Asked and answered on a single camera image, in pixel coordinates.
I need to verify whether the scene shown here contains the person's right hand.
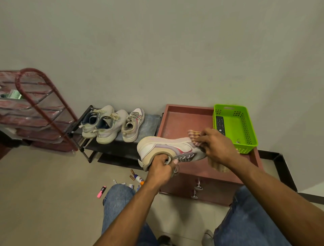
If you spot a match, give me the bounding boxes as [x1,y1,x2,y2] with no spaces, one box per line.
[193,128,241,170]

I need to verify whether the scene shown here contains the person's left hand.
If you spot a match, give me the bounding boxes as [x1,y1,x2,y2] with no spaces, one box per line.
[145,154,179,191]

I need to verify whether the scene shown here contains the black remote control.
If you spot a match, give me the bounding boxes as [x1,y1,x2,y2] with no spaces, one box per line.
[215,116,226,136]

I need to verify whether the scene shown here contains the white pink sneaker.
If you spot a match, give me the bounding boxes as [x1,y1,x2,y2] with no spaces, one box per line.
[121,108,145,143]
[136,136,207,172]

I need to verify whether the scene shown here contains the striped yellow cleaning cloth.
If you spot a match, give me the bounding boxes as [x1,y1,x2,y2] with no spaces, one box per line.
[187,129,230,173]

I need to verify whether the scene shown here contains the red-brown drawer cabinet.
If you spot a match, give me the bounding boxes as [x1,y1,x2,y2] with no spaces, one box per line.
[157,104,264,206]

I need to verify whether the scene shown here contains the grey-blue sneaker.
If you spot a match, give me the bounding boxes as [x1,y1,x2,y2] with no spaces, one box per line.
[93,109,129,145]
[79,105,115,139]

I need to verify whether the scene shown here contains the person's left forearm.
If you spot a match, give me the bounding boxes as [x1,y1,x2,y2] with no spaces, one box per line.
[93,182,162,246]

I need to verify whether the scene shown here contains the person's right forearm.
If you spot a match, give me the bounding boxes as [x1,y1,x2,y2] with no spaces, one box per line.
[227,162,324,246]

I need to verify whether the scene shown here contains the person's right leg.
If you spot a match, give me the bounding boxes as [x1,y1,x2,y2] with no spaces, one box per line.
[214,185,292,246]

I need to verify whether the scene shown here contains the person's grey slipper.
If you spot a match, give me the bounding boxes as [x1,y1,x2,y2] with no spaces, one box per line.
[201,229,214,246]

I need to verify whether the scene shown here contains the green plastic basket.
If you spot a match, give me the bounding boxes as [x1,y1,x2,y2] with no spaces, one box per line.
[212,104,259,154]

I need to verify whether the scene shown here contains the black shoe rack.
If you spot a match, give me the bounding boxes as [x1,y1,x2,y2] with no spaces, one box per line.
[64,105,164,170]

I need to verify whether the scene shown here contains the black baseboard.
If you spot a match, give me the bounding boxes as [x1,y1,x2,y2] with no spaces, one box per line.
[258,149,324,205]

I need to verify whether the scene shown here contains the black stool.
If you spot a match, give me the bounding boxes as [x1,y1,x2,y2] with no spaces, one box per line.
[157,235,175,246]

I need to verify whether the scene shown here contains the red metal rack plastic-wrapped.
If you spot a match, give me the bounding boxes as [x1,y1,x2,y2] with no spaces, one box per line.
[0,68,79,152]

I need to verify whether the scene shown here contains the green white packet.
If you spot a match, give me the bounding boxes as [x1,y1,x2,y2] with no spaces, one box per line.
[6,90,23,100]

